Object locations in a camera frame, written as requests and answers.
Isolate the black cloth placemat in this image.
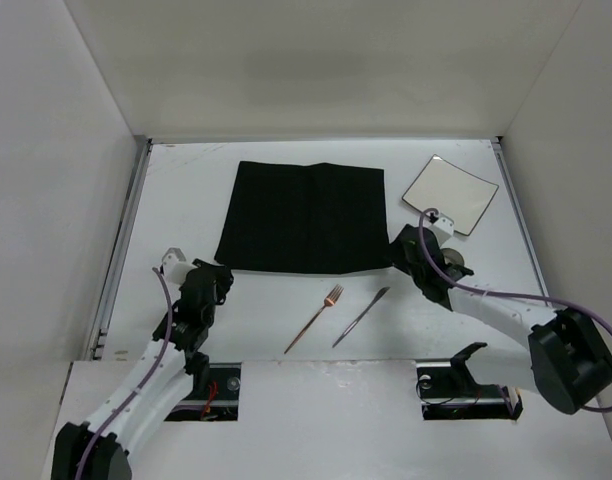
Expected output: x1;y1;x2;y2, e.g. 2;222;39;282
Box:
215;161;391;275

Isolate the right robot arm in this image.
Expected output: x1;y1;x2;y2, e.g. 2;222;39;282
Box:
387;225;612;415

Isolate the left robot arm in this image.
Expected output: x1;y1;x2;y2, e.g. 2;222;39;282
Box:
50;251;234;479

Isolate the silver knife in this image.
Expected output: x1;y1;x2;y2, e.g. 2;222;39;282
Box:
332;286;390;348

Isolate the white paper cup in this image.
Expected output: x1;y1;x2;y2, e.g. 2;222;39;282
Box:
441;248;465;267

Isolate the square white plate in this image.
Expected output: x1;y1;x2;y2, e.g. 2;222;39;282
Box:
402;155;499;236

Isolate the copper fork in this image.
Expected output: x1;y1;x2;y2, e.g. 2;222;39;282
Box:
284;284;344;354

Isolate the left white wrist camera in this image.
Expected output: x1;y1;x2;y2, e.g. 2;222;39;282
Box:
160;247;193;285

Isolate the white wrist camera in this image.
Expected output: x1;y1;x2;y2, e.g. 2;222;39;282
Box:
160;247;193;285
430;214;454;243

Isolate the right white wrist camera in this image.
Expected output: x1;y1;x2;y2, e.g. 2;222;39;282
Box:
430;214;454;243

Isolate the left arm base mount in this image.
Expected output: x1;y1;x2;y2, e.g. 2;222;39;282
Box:
166;356;242;422

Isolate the left aluminium rail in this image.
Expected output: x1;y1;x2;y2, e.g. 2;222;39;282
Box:
82;135;152;360

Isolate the aluminium rail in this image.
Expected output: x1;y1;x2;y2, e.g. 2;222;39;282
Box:
82;135;152;360
490;137;549;297

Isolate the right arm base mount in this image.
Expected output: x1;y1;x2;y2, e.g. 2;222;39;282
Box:
415;342;523;421

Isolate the right aluminium rail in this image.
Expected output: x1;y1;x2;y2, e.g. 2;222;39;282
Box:
490;137;549;297

